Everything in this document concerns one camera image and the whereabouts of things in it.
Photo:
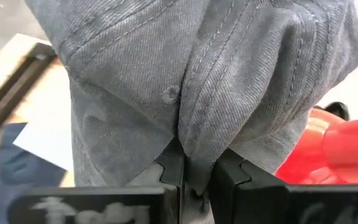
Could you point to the grey denim baseball cap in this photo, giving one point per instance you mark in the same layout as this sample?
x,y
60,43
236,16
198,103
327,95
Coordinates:
x,y
197,77

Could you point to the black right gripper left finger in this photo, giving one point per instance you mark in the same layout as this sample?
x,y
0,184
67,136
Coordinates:
x,y
104,205

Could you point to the black aluminium rail frame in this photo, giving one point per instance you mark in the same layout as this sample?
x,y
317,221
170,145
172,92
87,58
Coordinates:
x,y
11,90

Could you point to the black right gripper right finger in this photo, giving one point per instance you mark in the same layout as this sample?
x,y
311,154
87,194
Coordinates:
x,y
259,202

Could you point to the blue denim baseball cap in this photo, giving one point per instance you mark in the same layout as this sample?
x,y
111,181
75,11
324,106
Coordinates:
x,y
17,161

